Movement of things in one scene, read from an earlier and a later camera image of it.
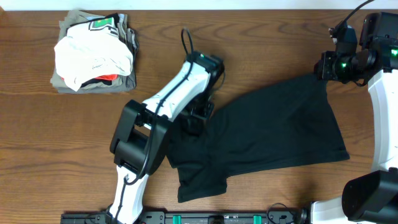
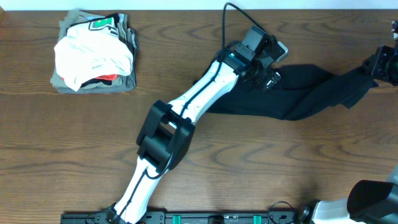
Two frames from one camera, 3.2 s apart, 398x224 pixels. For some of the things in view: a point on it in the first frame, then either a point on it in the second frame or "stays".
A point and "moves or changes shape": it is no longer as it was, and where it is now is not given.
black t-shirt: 291,124 moves or changes shape
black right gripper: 323,66 to 384,53
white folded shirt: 91,48 stays
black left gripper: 198,117 to 268,79
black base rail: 301,216 stays
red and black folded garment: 106,79 stays
